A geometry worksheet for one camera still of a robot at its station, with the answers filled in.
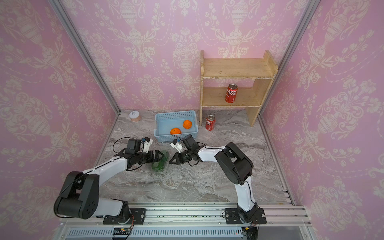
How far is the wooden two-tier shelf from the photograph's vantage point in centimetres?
81

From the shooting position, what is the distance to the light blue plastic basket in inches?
40.1

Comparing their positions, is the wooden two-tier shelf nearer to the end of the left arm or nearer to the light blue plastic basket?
the light blue plastic basket
